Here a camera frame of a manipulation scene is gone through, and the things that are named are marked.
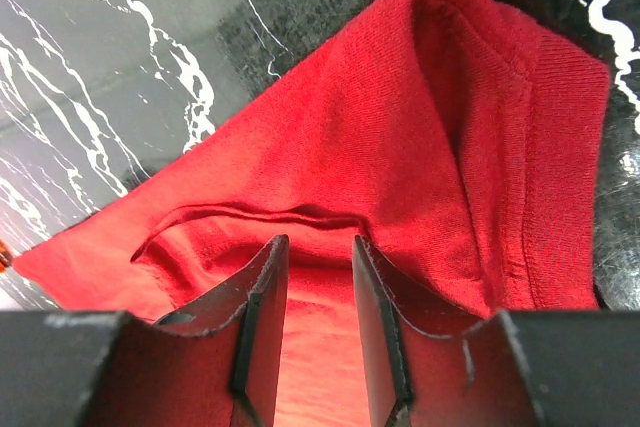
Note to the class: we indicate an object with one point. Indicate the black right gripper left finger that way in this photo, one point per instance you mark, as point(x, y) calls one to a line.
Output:
point(213, 362)

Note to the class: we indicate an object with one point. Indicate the folded orange t shirt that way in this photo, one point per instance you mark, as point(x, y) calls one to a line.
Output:
point(6, 258)

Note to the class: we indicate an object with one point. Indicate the red t shirt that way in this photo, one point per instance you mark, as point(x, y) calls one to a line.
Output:
point(460, 136)

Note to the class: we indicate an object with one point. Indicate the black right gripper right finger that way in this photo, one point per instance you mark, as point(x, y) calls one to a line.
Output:
point(429, 363)

